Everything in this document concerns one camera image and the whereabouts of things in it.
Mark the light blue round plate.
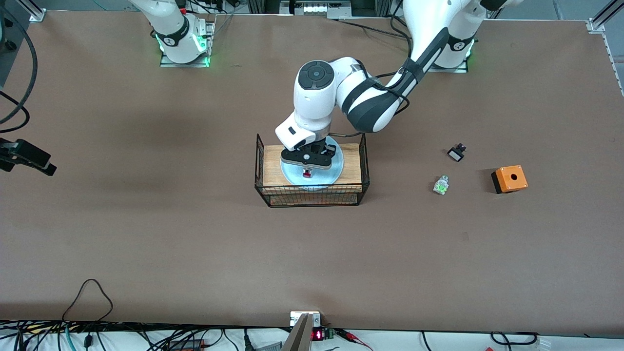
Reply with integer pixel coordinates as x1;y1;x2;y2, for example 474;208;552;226
280;136;345;187

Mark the wooden board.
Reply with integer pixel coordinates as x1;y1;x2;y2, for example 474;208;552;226
262;143;364;194

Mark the silver electronics box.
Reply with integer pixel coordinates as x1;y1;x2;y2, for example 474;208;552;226
280;0;351;20

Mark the red clip lead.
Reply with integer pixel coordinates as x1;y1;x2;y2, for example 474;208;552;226
335;329;373;351

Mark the black wire mesh basket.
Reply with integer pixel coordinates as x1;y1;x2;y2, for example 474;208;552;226
254;133;370;208

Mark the long black table cable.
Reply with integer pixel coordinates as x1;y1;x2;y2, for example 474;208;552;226
336;18;416;55

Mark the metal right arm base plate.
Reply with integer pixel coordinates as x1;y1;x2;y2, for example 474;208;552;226
160;19;215;68

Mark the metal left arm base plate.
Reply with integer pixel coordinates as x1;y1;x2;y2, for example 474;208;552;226
428;39;474;74

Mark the orange button enclosure box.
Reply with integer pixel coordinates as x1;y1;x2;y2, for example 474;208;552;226
491;165;528;195

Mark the thin black cable loop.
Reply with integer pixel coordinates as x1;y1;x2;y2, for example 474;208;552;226
62;278;114;323

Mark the black coiled cable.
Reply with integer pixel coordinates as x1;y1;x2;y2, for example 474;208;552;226
489;331;539;346

